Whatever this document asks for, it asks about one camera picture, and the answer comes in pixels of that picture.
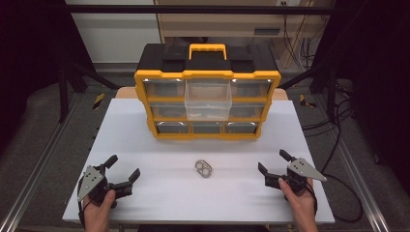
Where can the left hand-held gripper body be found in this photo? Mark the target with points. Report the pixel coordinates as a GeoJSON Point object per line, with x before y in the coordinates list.
{"type": "Point", "coordinates": [92, 182]}

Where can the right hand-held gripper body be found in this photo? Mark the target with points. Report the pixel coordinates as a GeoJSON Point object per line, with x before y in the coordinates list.
{"type": "Point", "coordinates": [303, 169]}

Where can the clear plastic drawer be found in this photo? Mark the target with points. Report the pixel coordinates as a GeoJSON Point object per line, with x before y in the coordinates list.
{"type": "Point", "coordinates": [208, 96]}

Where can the person's left hand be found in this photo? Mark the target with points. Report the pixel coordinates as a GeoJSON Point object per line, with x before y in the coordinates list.
{"type": "Point", "coordinates": [96, 214]}

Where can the person's right hand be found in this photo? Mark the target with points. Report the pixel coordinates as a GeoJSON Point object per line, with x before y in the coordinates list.
{"type": "Point", "coordinates": [301, 206]}

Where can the yellow black hazard tape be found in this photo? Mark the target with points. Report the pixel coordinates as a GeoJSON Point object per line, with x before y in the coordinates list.
{"type": "Point", "coordinates": [98, 101]}
{"type": "Point", "coordinates": [304, 101]}

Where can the closed clear organizer drawers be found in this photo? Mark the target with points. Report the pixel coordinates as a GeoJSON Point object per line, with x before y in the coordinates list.
{"type": "Point", "coordinates": [164, 88]}

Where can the yellow black organizer cabinet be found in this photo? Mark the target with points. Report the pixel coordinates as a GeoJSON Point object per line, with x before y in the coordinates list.
{"type": "Point", "coordinates": [154, 58]}

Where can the black curtain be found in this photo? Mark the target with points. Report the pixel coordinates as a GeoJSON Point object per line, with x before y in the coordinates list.
{"type": "Point", "coordinates": [29, 64]}
{"type": "Point", "coordinates": [380, 80]}

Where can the white cabinet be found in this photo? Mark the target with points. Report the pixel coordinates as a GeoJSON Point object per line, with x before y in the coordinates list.
{"type": "Point", "coordinates": [112, 35]}

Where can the aluminium floor rail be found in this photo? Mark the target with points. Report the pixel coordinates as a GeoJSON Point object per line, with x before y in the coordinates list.
{"type": "Point", "coordinates": [35, 180]}
{"type": "Point", "coordinates": [364, 190]}

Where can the black metal frame strut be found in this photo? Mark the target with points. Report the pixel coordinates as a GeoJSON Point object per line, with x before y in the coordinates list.
{"type": "Point", "coordinates": [330, 93]}
{"type": "Point", "coordinates": [64, 93]}

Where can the black horizontal frame bar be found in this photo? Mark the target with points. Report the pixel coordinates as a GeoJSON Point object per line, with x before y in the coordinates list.
{"type": "Point", "coordinates": [193, 9]}

